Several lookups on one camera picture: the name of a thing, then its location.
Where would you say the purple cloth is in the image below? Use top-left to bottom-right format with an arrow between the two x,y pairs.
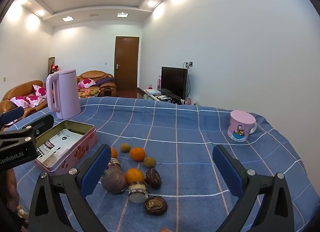
95,77 -> 115,87

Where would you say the brown leather sofa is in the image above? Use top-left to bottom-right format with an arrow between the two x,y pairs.
0,80 -> 48,122

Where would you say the purple passion fruit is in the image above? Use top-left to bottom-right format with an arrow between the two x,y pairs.
101,166 -> 127,194

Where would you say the brown leather armchair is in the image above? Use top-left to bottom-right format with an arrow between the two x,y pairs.
76,70 -> 117,96

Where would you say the pink electric kettle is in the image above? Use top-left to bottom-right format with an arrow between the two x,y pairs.
46,69 -> 82,120

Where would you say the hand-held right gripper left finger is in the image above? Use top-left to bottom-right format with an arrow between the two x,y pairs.
29,144 -> 112,232

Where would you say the black television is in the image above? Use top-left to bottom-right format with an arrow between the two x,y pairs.
161,66 -> 188,101

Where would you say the pink cartoon mug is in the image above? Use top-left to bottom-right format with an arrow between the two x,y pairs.
227,110 -> 257,143

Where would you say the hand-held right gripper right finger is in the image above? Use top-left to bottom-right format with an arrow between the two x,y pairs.
212,144 -> 295,232

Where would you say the white printed leaflet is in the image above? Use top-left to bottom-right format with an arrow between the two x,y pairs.
36,128 -> 84,167

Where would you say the pink floral pillow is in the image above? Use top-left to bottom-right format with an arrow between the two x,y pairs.
10,95 -> 32,108
32,84 -> 47,98
25,94 -> 45,106
78,78 -> 96,88

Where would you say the black power cable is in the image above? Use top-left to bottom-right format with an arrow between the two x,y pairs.
186,67 -> 191,98

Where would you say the person's left forearm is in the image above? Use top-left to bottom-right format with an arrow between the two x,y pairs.
0,169 -> 20,222

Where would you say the pink tin box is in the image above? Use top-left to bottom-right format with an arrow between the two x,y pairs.
33,119 -> 98,174

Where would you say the brown wooden door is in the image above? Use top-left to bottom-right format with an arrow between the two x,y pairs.
114,36 -> 139,92

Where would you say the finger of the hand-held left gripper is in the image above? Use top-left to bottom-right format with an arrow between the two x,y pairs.
0,107 -> 25,125
22,114 -> 54,139

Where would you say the low television stand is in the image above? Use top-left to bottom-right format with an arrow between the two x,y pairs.
140,88 -> 198,105

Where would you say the blue plaid tablecloth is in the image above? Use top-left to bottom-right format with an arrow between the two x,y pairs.
0,96 -> 315,232

